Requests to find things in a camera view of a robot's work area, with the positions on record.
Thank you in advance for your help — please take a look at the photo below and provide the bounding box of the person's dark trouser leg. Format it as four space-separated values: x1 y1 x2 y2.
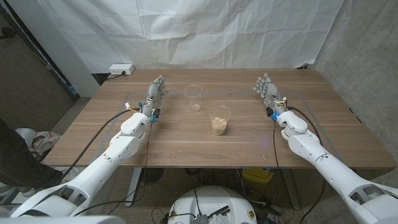
0 118 63 189

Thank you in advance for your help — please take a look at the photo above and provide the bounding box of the black bar on base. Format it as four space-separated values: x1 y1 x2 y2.
207 205 231 218

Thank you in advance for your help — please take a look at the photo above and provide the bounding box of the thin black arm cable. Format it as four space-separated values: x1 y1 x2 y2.
73 119 154 217
272 119 296 212

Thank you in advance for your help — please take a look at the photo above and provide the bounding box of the white creased backdrop sheet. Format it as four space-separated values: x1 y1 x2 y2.
37 0 345 74

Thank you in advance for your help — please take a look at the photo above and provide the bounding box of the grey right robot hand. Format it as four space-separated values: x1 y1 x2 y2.
252 72 289 116

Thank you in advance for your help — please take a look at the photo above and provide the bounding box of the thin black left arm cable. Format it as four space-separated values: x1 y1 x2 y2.
73 119 154 217

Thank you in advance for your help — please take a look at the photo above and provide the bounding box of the white robot torso edge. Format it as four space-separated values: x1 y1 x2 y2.
0 214 127 224

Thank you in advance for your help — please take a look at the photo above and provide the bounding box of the grey table leg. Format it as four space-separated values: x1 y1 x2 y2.
281 169 301 211

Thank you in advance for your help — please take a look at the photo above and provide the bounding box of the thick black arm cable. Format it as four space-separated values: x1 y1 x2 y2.
57 107 142 184
286 106 326 224

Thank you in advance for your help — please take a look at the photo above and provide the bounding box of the white round bucket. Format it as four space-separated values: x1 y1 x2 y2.
15 128 37 147

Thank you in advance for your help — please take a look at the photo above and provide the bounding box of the white square pillar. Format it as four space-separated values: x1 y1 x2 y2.
6 0 100 98

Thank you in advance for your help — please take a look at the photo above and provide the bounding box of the patterned cloth bag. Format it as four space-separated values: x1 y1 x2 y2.
29 131 62 159

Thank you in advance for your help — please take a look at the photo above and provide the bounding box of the clear plastic cup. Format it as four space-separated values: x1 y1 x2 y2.
183 85 204 113
208 105 232 136

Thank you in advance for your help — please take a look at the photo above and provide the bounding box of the brown sugar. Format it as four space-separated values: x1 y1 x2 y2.
211 116 228 136

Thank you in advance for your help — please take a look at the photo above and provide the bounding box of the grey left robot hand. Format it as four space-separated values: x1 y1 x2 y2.
141 74 171 118

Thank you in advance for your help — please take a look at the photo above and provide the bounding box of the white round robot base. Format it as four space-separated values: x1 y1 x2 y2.
167 185 258 224

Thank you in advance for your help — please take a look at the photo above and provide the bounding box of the black round floor object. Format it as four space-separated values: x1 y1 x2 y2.
139 167 164 184

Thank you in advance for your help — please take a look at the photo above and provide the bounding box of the black power strip cord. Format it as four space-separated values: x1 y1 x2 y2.
105 70 127 81

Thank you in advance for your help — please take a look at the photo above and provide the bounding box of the grey mesh box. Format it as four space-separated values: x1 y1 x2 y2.
192 213 210 224

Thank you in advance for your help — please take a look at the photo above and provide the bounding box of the white table leg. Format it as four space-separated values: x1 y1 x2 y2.
125 167 142 208

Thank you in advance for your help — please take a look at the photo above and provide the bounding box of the white grey sneaker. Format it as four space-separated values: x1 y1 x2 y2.
18 186 43 197
58 167 80 184

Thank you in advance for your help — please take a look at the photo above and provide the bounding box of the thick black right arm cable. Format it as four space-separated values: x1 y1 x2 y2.
286 106 326 224

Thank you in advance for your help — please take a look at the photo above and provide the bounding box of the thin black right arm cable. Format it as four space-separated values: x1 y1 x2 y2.
272 119 296 212

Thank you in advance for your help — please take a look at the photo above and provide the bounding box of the white power strip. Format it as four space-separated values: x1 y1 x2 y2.
109 63 136 76

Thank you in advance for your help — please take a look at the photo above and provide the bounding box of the yellow container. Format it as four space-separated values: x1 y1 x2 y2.
241 167 275 184

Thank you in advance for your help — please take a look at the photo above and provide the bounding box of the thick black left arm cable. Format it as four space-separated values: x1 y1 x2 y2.
57 107 142 184

